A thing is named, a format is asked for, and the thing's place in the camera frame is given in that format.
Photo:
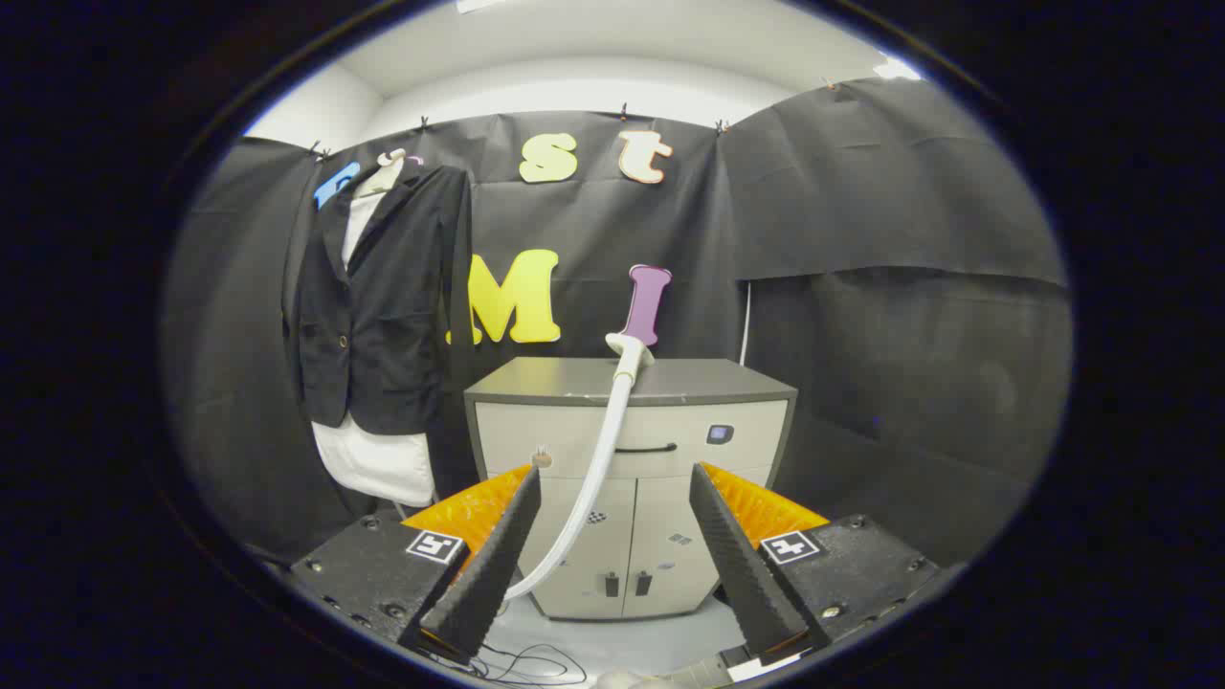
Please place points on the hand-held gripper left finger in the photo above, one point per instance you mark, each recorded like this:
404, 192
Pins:
483, 574

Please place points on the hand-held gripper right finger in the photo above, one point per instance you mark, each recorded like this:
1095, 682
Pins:
742, 574

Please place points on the white shirt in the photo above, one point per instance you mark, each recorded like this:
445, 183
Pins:
378, 464

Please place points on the black suit jacket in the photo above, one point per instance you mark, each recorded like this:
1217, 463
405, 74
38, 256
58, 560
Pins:
383, 335

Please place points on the round cabinet knob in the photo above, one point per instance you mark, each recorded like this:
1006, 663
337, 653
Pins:
542, 459

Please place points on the small digital cabinet lock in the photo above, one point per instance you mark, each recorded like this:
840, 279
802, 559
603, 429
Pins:
720, 434

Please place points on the grey and beige cabinet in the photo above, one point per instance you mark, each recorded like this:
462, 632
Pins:
670, 421

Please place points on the black backdrop cloth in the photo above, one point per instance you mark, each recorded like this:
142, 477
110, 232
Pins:
861, 239

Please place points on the cream plastic hanger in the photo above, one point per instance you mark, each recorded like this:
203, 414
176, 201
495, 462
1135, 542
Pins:
386, 175

